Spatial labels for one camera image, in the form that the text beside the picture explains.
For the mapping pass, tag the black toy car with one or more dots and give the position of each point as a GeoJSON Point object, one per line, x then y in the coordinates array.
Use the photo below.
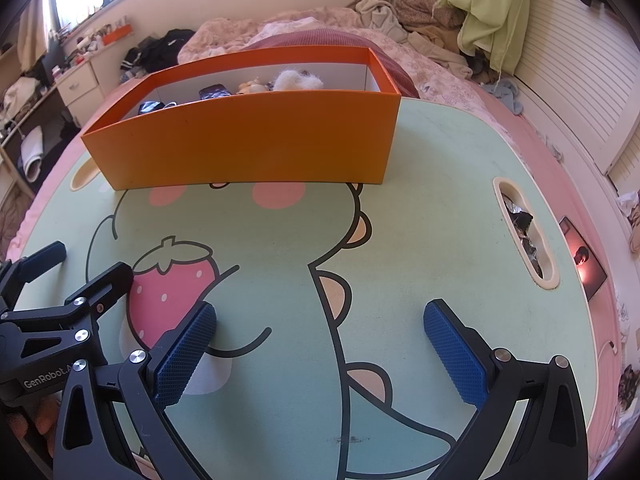
{"type": "Point", "coordinates": [214, 92]}

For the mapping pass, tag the dark brown furry item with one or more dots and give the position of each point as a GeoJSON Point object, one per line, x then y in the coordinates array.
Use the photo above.
{"type": "Point", "coordinates": [627, 385]}

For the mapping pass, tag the white drawer cabinet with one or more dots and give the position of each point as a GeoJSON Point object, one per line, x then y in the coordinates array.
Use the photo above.
{"type": "Point", "coordinates": [80, 80]}

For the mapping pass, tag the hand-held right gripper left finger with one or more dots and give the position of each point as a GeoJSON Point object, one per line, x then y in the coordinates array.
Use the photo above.
{"type": "Point", "coordinates": [185, 355]}

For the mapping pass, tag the beige curtain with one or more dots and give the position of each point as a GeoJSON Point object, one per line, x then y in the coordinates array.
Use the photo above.
{"type": "Point", "coordinates": [32, 30]}

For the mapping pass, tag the light blue cloth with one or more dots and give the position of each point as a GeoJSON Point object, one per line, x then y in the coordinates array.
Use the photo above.
{"type": "Point", "coordinates": [507, 92]}

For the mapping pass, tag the green cartoon-print desktop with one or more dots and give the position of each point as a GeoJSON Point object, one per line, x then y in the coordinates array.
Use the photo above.
{"type": "Point", "coordinates": [425, 185]}

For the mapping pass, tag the smartphone with lit screen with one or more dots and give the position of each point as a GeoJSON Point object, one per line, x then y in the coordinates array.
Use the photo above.
{"type": "Point", "coordinates": [582, 260]}

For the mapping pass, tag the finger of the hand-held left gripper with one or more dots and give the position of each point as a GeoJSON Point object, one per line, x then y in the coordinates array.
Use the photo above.
{"type": "Point", "coordinates": [107, 280]}
{"type": "Point", "coordinates": [50, 252]}

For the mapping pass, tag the maroon pillow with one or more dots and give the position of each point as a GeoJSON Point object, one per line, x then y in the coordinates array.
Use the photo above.
{"type": "Point", "coordinates": [320, 40]}

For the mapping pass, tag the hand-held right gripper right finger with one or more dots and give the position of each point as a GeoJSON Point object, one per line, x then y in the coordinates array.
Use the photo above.
{"type": "Point", "coordinates": [455, 355]}

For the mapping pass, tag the small orange tray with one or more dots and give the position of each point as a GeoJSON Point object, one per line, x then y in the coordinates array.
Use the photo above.
{"type": "Point", "coordinates": [115, 35]}

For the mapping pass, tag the light green hanging cloth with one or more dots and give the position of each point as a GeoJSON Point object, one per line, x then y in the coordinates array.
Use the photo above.
{"type": "Point", "coordinates": [485, 5]}

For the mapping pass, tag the white slatted panel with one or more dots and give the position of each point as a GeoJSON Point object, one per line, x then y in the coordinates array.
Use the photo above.
{"type": "Point", "coordinates": [575, 70]}

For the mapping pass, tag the pile of beige clothes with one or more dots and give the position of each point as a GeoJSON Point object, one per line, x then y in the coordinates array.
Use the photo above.
{"type": "Point", "coordinates": [400, 15]}

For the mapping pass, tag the black clothes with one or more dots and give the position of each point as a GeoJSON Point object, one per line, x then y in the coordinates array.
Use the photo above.
{"type": "Point", "coordinates": [160, 50]}

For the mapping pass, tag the person's left hand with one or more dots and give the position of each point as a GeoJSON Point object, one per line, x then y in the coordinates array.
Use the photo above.
{"type": "Point", "coordinates": [45, 415]}

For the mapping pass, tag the orange cardboard box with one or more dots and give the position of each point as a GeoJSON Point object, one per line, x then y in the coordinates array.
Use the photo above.
{"type": "Point", "coordinates": [250, 135]}

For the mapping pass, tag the pale floral blanket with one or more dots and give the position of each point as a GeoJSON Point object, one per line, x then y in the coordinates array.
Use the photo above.
{"type": "Point", "coordinates": [225, 35]}

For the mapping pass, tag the cluttered shelf desk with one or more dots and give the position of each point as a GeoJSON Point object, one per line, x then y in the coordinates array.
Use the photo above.
{"type": "Point", "coordinates": [20, 100]}

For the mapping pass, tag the foil wrappers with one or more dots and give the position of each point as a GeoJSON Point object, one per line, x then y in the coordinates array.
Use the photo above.
{"type": "Point", "coordinates": [525, 230]}

